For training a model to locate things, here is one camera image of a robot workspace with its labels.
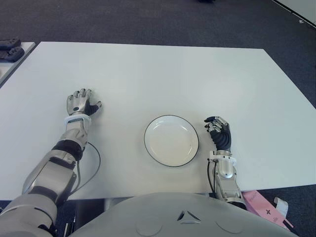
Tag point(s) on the white paper strip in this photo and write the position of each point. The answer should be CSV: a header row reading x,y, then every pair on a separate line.
x,y
281,206

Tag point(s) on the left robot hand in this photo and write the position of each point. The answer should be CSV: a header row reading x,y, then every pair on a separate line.
x,y
79,103

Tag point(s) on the white side table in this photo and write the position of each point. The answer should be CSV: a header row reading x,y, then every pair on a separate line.
x,y
14,65

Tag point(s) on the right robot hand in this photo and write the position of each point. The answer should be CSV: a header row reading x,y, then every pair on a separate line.
x,y
223,138

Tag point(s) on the white plate with black rim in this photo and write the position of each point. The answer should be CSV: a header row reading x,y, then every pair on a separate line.
x,y
171,140

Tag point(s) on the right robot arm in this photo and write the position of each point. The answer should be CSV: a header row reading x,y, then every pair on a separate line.
x,y
227,180

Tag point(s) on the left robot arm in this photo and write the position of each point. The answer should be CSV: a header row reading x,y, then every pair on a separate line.
x,y
49,172

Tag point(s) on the pink cardboard box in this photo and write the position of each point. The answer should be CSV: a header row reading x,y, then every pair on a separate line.
x,y
261,207

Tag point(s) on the grey robot torso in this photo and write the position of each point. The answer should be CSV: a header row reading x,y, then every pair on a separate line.
x,y
185,217

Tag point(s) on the black game controller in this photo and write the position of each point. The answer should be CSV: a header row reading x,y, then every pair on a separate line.
x,y
12,53
10,42

